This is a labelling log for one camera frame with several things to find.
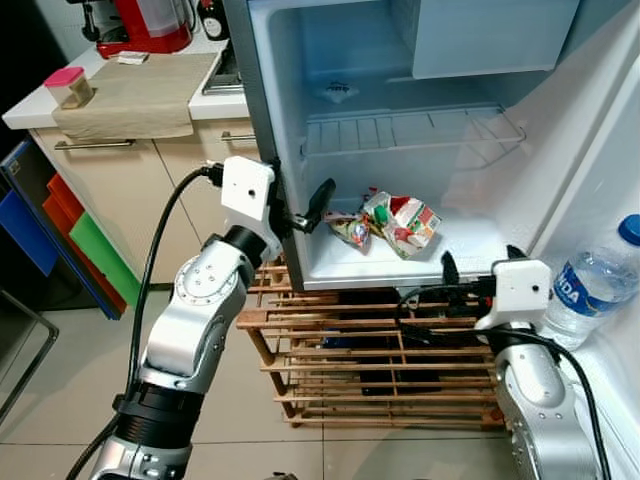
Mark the white fridge door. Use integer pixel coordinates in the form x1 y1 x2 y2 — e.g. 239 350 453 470
520 40 640 480

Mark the silver mini fridge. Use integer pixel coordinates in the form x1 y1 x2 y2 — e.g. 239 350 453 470
222 0 640 293

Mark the small crumpled snack packet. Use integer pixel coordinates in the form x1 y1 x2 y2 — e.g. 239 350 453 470
325 210 373 249

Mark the crumpled red green carton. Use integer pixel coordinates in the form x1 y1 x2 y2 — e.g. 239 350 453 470
362 190 442 261

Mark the blue capped water bottle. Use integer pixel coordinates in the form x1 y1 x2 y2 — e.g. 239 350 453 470
540 213 640 351

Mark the wooden wine rack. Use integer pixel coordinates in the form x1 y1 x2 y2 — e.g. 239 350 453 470
237 258 531 431

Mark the beige kitchen cabinet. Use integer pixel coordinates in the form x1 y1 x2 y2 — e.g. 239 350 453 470
0 40 271 301

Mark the beige kitchen towel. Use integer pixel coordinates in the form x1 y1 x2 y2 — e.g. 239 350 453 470
52 52 219 141

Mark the dark glass bottle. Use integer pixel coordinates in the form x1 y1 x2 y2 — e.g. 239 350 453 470
195 0 229 41

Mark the red coffee machine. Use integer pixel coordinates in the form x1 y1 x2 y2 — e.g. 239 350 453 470
68 0 196 59

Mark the green plastic panel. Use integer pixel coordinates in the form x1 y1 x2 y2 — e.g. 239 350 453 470
68 212 141 306

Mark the red plastic panel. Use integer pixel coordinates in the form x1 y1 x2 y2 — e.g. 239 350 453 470
40 175 101 261

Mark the translucent freezer compartment flap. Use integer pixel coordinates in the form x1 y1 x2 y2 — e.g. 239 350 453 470
412 0 581 81

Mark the pink lidded jar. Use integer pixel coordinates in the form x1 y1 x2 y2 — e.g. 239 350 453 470
43 66 96 109

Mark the blue plastic panel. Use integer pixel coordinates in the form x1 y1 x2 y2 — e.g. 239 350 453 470
0 150 61 276

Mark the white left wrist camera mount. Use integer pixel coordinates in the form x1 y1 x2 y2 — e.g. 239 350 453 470
220 156 281 251

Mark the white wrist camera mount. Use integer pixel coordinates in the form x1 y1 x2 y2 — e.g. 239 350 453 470
490 259 553 331
220 156 281 251

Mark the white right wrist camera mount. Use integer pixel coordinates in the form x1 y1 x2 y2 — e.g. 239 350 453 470
490 259 553 331

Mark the white wire fridge shelf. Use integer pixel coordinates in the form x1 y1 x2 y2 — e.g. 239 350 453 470
300 105 528 161

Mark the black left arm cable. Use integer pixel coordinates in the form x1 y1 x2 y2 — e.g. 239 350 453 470
65 163 226 480

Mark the grey metal frame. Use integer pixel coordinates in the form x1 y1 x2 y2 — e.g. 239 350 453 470
0 290 59 421

